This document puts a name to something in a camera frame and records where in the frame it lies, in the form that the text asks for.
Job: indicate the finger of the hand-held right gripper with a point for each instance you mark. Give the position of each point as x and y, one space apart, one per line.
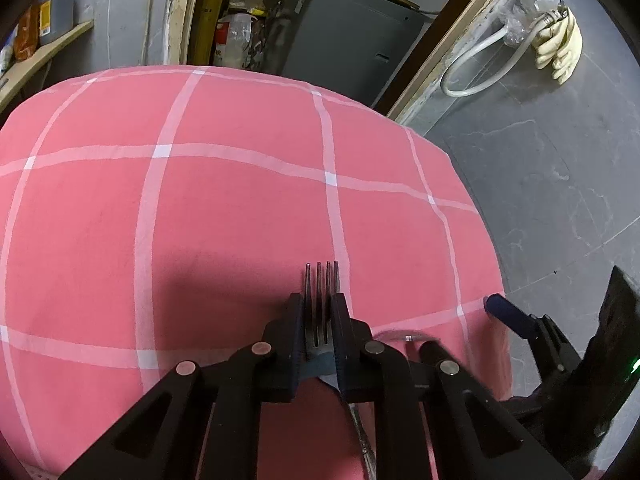
505 310
434 351

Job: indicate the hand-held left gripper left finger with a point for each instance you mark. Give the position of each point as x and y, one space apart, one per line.
295 330

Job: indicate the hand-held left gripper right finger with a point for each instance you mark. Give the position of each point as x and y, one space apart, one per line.
340 340

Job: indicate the silver fork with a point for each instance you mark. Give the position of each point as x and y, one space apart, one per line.
317 347

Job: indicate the pink checked tablecloth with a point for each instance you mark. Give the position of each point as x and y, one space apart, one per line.
225 210

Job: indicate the cream rubber gloves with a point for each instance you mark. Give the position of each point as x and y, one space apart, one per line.
560 50

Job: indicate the clear plastic jar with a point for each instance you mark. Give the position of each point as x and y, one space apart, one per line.
235 40

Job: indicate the grey metal cabinet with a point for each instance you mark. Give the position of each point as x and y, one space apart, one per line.
340 35

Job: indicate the yellow board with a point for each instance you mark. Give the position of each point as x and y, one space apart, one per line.
205 25

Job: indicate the wooden counter shelf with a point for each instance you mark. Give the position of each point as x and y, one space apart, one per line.
45 47

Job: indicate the orange sauce bottle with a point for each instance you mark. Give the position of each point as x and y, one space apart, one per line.
25 35

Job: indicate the wooden door frame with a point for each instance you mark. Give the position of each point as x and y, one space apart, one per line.
180 10

